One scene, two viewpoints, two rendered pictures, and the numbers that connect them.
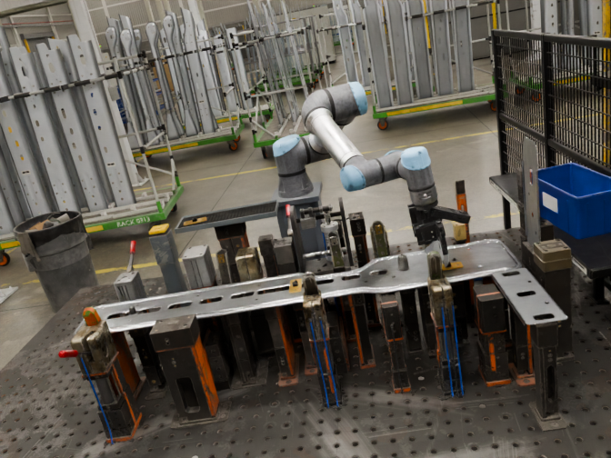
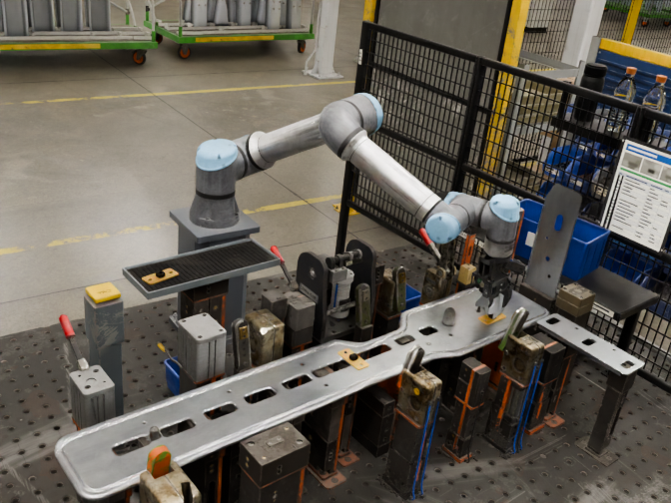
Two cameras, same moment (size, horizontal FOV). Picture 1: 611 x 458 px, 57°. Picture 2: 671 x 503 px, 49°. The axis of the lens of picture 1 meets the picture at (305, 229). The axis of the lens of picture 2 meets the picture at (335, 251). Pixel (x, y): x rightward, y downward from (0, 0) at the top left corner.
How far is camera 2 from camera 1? 1.37 m
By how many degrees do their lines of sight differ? 43
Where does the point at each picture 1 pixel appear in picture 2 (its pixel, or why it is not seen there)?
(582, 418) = (619, 446)
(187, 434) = not seen: outside the picture
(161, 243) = (112, 315)
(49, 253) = not seen: outside the picture
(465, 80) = (98, 15)
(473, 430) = (558, 482)
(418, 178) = (511, 231)
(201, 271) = (218, 354)
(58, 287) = not seen: outside the picture
